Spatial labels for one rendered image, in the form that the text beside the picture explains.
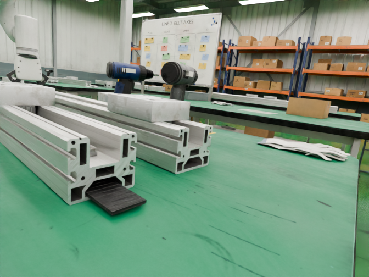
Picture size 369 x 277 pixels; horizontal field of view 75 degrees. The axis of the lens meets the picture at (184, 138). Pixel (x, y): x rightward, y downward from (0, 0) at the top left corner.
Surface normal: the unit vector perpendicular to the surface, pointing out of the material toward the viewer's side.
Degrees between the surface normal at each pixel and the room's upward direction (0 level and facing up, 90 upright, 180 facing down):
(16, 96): 90
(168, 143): 90
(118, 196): 0
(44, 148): 90
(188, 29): 90
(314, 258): 0
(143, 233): 0
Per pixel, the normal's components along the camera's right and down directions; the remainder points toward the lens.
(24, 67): 0.66, 0.22
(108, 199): 0.10, -0.97
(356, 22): -0.58, 0.11
